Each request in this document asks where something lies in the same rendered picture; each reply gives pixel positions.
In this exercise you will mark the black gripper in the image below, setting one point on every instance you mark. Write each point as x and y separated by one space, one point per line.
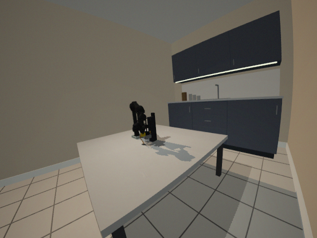
142 126

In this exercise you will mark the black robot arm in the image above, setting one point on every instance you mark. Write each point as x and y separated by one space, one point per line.
139 110

